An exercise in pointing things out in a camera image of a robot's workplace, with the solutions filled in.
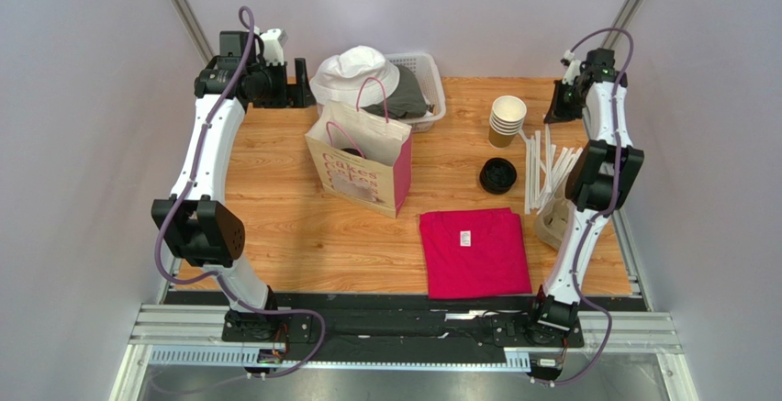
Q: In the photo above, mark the cardboard cup carrier tray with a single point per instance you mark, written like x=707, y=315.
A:
x=551, y=223

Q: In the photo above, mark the olive green folded garment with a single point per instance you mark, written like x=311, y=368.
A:
x=403, y=95

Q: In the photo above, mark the white bucket hat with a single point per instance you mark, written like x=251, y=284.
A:
x=361, y=74

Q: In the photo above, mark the folded red t-shirt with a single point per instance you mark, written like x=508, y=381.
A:
x=473, y=254

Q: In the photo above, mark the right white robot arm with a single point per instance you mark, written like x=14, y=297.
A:
x=598, y=185

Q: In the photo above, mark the bundle of white straws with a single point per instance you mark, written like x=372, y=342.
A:
x=546, y=168

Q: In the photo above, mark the pink and cream paper bag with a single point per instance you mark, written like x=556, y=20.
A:
x=381, y=180

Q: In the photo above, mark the stack of black lids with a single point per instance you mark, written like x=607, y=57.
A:
x=497, y=176

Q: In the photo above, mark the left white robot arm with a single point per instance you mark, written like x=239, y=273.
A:
x=194, y=223

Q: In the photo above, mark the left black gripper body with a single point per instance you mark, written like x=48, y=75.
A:
x=270, y=86

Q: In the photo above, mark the white plastic basket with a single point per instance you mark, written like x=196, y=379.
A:
x=428, y=76

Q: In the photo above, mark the stack of paper cups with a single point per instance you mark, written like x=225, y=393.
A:
x=506, y=120

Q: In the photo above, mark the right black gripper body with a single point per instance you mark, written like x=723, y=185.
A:
x=565, y=101

